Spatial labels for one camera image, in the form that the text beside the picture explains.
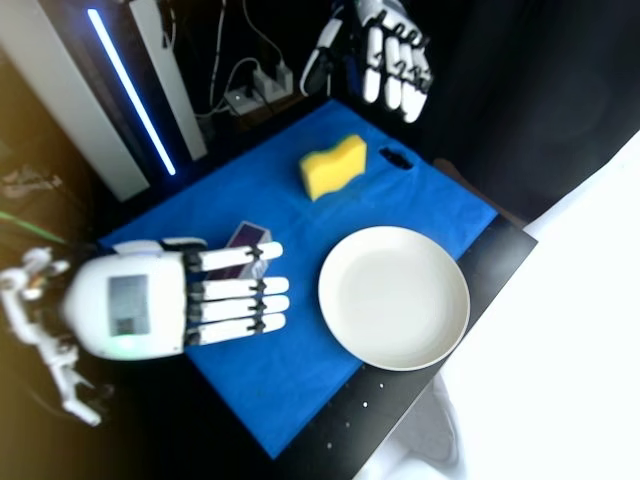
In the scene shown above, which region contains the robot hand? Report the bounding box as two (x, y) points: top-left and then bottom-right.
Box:
(62, 238), (292, 362)
(299, 0), (434, 124)

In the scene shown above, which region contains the yellow and green sponge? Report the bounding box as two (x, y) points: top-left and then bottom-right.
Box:
(298, 133), (369, 202)

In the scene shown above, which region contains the small purple box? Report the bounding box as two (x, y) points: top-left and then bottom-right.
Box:
(207, 220), (275, 284)

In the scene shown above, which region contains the white round plate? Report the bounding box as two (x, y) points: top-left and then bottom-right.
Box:
(317, 225), (472, 372)

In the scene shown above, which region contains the white power strip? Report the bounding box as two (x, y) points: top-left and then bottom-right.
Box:
(223, 59), (296, 118)

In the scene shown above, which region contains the blue cloth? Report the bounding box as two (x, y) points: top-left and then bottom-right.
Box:
(97, 98), (501, 460)

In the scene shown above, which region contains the blue light strip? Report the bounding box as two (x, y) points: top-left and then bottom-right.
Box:
(86, 7), (178, 177)

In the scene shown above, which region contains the white column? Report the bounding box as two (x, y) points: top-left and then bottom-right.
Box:
(0, 0), (209, 203)

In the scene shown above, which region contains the white fabric sheet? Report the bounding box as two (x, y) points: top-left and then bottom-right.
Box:
(367, 372), (469, 480)

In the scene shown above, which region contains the white cable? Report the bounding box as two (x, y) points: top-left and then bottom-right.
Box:
(208, 0), (227, 109)
(242, 0), (287, 69)

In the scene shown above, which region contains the green cable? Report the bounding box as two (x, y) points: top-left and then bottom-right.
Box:
(0, 209), (70, 247)

